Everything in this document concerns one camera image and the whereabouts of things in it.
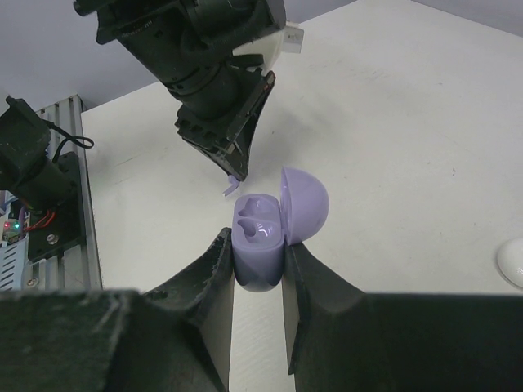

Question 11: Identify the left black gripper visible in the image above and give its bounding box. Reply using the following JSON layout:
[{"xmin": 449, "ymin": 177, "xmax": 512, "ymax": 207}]
[{"xmin": 173, "ymin": 65, "xmax": 276, "ymax": 181}]

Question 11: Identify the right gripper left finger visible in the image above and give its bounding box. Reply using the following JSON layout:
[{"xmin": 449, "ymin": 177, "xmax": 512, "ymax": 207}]
[{"xmin": 1, "ymin": 228, "xmax": 234, "ymax": 391}]

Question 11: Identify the white earbud case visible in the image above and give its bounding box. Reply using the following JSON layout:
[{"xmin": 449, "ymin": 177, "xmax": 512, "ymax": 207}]
[{"xmin": 496, "ymin": 237, "xmax": 523, "ymax": 289}]

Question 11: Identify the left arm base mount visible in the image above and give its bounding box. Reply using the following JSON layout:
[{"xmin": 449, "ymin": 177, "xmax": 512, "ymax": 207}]
[{"xmin": 1, "ymin": 96, "xmax": 94, "ymax": 238}]

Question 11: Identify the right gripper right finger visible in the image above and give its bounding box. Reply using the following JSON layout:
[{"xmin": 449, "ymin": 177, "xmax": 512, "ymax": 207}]
[{"xmin": 282, "ymin": 244, "xmax": 522, "ymax": 391}]

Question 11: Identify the purple earbud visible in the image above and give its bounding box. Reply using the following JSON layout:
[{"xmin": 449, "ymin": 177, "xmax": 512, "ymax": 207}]
[{"xmin": 222, "ymin": 175, "xmax": 241, "ymax": 197}]

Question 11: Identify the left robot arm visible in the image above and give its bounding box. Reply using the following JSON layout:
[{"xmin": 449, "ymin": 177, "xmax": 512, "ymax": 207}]
[{"xmin": 74, "ymin": 1, "xmax": 286, "ymax": 181}]

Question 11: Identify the purple earbud case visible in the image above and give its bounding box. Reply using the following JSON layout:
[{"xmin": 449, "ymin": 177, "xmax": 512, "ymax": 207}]
[{"xmin": 231, "ymin": 167, "xmax": 329, "ymax": 292}]

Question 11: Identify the slotted cable duct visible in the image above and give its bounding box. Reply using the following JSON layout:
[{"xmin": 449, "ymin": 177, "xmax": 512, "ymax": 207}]
[{"xmin": 0, "ymin": 238, "xmax": 28, "ymax": 292}]

